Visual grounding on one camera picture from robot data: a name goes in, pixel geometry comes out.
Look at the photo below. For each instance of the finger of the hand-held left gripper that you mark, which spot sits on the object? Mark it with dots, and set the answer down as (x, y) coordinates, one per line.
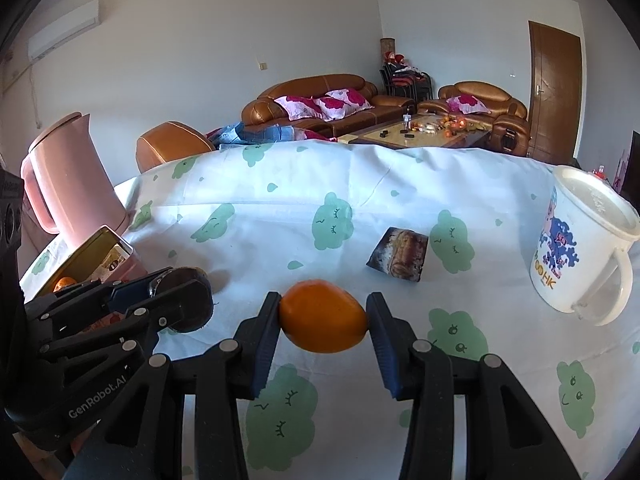
(125, 335)
(90, 300)

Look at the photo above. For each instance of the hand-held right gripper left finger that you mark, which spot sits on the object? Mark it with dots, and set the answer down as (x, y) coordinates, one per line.
(265, 350)

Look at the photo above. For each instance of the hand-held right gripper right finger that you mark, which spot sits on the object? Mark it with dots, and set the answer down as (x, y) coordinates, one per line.
(385, 350)

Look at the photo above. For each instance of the pink tin box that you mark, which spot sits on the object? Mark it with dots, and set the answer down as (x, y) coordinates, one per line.
(100, 250)

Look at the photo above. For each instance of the oval orange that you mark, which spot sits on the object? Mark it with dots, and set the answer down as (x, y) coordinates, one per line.
(322, 317)

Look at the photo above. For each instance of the round chocolate cake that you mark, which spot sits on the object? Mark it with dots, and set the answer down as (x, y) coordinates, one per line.
(192, 317)

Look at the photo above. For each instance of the dark snack packet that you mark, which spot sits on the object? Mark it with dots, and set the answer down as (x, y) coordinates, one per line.
(400, 255)

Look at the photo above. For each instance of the pink electric kettle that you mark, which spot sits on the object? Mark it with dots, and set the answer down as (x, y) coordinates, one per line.
(80, 175)

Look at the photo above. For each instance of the white tablecloth with green print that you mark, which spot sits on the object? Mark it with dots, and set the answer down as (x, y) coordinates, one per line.
(350, 200)

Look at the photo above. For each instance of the brown leather stool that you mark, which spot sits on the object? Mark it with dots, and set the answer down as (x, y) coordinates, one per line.
(170, 145)

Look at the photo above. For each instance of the wooden coffee table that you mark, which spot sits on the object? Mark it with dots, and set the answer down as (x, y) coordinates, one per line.
(375, 136)

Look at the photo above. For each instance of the white printed mug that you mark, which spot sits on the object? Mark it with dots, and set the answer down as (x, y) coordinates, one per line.
(575, 250)

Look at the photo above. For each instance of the blue checked clothing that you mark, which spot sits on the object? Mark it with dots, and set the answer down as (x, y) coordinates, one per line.
(270, 132)

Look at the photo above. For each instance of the clutter of snacks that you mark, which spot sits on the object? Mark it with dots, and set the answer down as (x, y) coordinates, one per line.
(440, 125)

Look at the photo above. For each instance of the pink floral pillow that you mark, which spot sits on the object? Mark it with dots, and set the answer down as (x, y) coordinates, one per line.
(467, 104)
(297, 107)
(342, 102)

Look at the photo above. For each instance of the stack of black chairs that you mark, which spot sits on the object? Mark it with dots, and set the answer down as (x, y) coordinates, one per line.
(417, 87)

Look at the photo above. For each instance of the brown leather sofa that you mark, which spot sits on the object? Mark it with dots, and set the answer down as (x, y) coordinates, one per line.
(310, 85)

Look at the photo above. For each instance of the white air conditioner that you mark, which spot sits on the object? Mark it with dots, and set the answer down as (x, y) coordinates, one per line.
(62, 30)

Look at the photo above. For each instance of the brown leather armchair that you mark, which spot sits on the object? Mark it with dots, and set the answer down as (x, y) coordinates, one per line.
(480, 90)

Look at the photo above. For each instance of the red bottle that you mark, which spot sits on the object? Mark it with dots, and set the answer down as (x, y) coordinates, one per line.
(600, 172)

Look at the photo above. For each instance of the red clothes pile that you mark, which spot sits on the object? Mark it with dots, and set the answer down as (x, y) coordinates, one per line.
(397, 62)

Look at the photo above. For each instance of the dark cabinet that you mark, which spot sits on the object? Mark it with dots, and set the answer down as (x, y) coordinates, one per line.
(631, 165)

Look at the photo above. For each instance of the brown wooden door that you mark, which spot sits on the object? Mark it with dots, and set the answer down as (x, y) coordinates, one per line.
(555, 90)

